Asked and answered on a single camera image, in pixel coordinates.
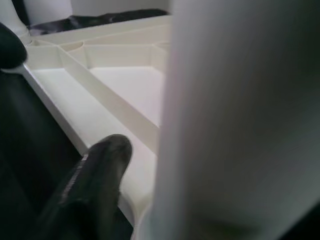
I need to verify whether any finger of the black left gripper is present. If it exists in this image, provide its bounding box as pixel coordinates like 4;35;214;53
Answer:
0;21;28;73

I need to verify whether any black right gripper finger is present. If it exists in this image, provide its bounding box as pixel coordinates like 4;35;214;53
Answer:
32;133;133;240

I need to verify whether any white plastic table top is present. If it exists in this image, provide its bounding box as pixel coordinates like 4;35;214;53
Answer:
4;14;176;240

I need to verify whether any black cloth table cover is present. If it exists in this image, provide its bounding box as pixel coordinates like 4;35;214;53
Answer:
0;8;171;240

